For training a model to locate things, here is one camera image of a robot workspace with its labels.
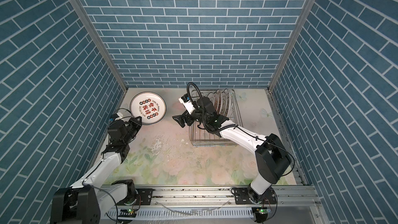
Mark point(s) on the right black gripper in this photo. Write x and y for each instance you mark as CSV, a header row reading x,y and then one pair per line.
x,y
182,121

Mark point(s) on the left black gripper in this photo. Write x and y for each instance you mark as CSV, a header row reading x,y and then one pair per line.
x,y
136,125

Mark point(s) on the large plate green rim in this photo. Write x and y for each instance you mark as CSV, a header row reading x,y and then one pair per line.
x,y
149,106

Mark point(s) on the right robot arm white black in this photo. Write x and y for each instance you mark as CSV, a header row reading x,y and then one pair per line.
x,y
272,159

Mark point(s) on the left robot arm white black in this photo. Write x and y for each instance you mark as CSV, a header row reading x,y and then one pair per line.
x,y
85,201

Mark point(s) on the plate in rack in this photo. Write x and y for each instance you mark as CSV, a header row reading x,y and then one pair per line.
x,y
219,100
227,103
214,98

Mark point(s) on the left green circuit board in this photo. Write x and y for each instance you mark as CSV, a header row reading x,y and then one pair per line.
x,y
127,213

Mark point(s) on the green circuit board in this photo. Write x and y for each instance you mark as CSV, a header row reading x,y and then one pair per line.
x,y
262,211
127,213

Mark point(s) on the right green circuit board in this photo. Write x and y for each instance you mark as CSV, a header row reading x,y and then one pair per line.
x,y
262,211

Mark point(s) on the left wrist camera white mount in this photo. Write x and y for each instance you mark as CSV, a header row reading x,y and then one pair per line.
x,y
116,116

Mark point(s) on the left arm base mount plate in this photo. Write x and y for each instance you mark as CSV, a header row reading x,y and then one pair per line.
x,y
145,196

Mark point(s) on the left aluminium corner post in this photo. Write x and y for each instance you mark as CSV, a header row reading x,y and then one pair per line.
x,y
87,23

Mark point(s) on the aluminium corner post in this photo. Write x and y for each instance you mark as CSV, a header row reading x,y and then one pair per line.
x,y
292,40
87,23

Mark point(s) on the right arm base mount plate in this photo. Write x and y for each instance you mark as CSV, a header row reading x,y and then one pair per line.
x,y
241,196

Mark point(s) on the white slotted cable duct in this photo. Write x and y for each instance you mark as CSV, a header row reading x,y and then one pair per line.
x,y
190,213

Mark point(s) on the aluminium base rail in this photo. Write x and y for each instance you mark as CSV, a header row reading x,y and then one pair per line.
x,y
219,196

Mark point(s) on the right aluminium corner post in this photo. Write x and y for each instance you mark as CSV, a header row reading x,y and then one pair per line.
x,y
292,40

